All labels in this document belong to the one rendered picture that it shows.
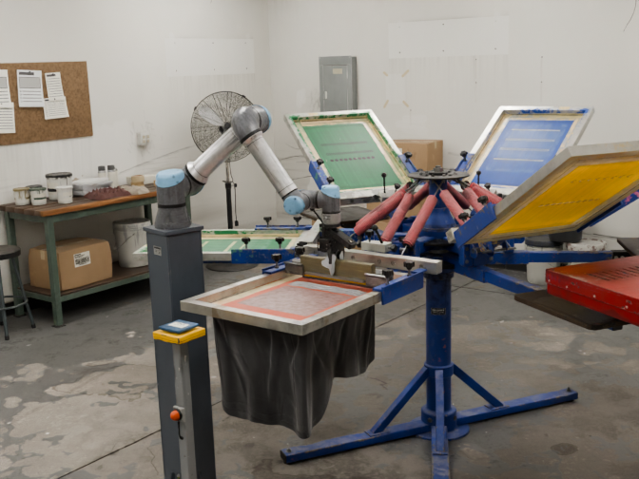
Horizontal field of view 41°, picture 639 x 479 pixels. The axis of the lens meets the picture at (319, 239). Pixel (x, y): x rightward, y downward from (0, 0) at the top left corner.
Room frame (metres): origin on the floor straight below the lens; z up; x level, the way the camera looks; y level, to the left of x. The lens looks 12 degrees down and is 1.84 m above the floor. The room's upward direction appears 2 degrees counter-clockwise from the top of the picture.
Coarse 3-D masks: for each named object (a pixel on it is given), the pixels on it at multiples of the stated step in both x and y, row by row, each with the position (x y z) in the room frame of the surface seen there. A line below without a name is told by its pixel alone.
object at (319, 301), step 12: (348, 288) 3.29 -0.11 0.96; (360, 288) 3.28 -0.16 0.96; (300, 300) 3.13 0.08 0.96; (312, 300) 3.12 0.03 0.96; (324, 300) 3.12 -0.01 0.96; (336, 300) 3.11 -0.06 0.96; (348, 300) 3.11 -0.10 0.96; (264, 312) 2.99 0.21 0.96; (276, 312) 2.98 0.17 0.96; (288, 312) 2.98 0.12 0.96; (300, 312) 2.97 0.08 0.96; (312, 312) 2.97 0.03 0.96
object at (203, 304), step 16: (224, 288) 3.22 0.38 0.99; (240, 288) 3.27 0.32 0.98; (192, 304) 3.02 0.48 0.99; (208, 304) 2.99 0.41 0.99; (352, 304) 2.94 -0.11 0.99; (368, 304) 3.02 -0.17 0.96; (240, 320) 2.87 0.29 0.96; (256, 320) 2.83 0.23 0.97; (272, 320) 2.78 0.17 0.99; (288, 320) 2.76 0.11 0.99; (304, 320) 2.75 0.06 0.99; (320, 320) 2.78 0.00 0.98; (336, 320) 2.86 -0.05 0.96
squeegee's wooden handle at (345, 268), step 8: (304, 256) 3.45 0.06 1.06; (312, 256) 3.43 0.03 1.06; (304, 264) 3.44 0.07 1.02; (312, 264) 3.42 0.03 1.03; (320, 264) 3.39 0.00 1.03; (336, 264) 3.34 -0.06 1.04; (344, 264) 3.32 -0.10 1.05; (352, 264) 3.30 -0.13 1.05; (360, 264) 3.27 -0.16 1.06; (368, 264) 3.25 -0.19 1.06; (320, 272) 3.39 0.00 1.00; (328, 272) 3.37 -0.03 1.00; (336, 272) 3.35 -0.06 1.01; (344, 272) 3.32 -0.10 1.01; (352, 272) 3.30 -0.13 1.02; (360, 272) 3.27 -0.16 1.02; (368, 272) 3.25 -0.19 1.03
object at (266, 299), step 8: (296, 280) 3.44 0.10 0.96; (304, 280) 3.43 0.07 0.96; (312, 280) 3.43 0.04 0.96; (320, 280) 3.42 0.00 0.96; (272, 288) 3.33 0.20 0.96; (280, 288) 3.32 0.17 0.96; (288, 288) 3.32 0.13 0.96; (296, 288) 3.31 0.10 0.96; (304, 288) 3.31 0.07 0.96; (248, 296) 3.22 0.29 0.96; (256, 296) 3.22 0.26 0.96; (264, 296) 3.21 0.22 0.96; (272, 296) 3.21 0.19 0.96; (280, 296) 3.21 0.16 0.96; (288, 296) 3.20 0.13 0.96; (296, 296) 3.20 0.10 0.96; (304, 296) 3.19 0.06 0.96; (224, 304) 3.11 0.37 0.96; (232, 304) 3.11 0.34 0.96; (240, 304) 3.10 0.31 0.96; (248, 304) 3.10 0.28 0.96; (256, 304) 3.09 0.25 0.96; (264, 304) 3.09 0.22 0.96; (272, 304) 3.09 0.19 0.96; (280, 304) 3.08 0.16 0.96
